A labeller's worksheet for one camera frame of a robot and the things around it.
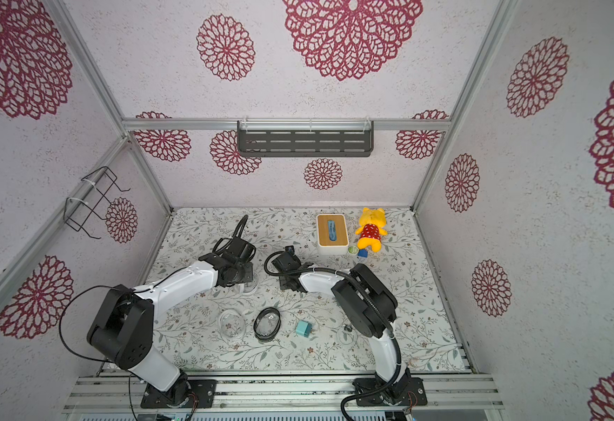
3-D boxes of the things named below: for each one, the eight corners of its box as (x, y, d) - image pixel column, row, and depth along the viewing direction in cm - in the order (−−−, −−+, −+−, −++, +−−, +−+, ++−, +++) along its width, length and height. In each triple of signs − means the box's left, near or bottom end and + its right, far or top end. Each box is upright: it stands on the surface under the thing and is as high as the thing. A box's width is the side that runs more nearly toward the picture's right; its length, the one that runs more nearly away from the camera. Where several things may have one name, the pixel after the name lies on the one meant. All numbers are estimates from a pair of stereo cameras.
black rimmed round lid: (253, 339, 86) (252, 336, 83) (257, 311, 92) (255, 307, 89) (279, 339, 86) (278, 336, 83) (280, 311, 92) (280, 307, 89)
